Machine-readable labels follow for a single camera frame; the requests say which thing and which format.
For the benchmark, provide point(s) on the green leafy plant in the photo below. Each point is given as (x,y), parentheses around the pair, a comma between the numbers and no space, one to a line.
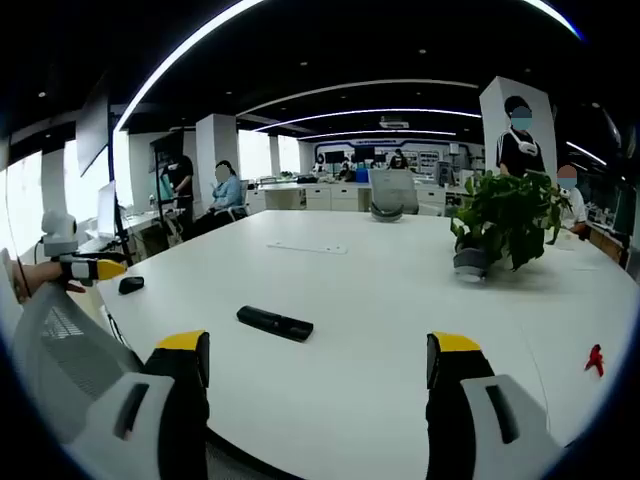
(515,215)

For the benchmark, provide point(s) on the white mesh basket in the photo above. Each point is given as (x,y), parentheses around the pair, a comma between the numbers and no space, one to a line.
(70,350)

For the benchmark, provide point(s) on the grey office chair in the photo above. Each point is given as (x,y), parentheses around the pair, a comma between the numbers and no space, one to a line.
(392,192)

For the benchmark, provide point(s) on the white plant pot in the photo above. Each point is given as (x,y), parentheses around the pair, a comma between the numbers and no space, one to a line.
(470,262)

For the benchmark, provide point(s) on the black computer mouse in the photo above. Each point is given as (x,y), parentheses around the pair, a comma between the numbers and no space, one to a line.
(131,285)

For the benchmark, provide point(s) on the white cabinet row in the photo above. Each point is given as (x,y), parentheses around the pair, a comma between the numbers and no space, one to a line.
(315,196)

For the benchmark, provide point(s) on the person's left hand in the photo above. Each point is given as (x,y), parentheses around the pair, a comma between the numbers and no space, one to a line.
(42,275)

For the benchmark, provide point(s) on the white neck-worn device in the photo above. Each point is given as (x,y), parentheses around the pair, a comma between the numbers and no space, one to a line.
(525,145)

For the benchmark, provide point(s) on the black tripod stand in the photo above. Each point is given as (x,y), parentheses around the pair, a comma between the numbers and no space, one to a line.
(122,235)

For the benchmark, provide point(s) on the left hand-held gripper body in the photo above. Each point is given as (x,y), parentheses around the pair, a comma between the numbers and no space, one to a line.
(59,230)

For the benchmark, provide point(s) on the dark wall screen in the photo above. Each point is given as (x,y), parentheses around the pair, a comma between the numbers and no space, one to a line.
(92,135)

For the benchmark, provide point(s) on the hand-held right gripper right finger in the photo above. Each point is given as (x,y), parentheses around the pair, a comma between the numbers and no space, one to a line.
(480,415)

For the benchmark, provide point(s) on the small red object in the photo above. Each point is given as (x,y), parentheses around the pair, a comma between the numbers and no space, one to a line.
(595,357)

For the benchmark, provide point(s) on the black remote control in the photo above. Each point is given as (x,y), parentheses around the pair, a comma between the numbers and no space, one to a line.
(275,323)

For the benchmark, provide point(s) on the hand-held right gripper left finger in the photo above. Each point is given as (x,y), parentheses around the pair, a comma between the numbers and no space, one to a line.
(150,415)

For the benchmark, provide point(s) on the computer monitor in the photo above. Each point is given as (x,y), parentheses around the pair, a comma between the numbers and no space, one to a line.
(106,210)

